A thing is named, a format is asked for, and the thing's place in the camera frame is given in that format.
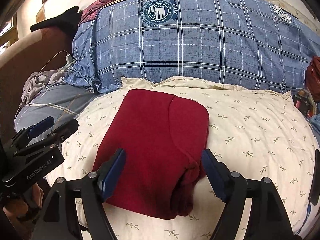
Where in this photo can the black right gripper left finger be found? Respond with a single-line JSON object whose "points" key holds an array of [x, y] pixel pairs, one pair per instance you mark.
{"points": [[59, 218]]}

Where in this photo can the dark red fleece garment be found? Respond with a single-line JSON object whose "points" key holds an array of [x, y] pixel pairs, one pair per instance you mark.
{"points": [[163, 136]]}

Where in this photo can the person's left hand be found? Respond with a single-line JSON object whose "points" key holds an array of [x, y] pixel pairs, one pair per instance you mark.
{"points": [[18, 207]]}

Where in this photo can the grey striped bed sheet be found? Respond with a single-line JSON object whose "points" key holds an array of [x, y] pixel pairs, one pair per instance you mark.
{"points": [[61, 101]]}

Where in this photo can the grey crumpled garment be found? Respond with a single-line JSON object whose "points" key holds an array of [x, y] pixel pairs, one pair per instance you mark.
{"points": [[37, 81]]}

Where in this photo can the cream leaf print pillow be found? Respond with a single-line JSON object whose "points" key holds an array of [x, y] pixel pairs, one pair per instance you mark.
{"points": [[258, 133]]}

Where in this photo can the brown wooden headboard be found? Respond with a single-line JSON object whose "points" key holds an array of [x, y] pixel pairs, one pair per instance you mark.
{"points": [[42, 48]]}

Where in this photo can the wooden framed window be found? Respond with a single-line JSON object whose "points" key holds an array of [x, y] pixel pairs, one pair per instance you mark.
{"points": [[9, 34]]}

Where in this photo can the colourful clutter beside bed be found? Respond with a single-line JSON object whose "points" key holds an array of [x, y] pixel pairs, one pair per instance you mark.
{"points": [[304, 102]]}

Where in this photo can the black cloth on headboard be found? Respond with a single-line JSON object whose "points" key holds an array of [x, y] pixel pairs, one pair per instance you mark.
{"points": [[67, 22]]}

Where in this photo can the maroon patterned cloth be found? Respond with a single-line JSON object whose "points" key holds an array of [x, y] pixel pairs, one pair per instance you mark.
{"points": [[90, 12]]}

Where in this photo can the dark red plastic bag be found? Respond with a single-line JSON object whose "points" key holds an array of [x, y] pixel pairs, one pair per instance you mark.
{"points": [[312, 76]]}

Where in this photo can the blue plaid quilt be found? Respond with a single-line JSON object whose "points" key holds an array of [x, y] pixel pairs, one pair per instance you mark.
{"points": [[251, 43]]}

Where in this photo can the white charger with cable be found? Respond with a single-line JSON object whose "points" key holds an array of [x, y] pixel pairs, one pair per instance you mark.
{"points": [[69, 62]]}

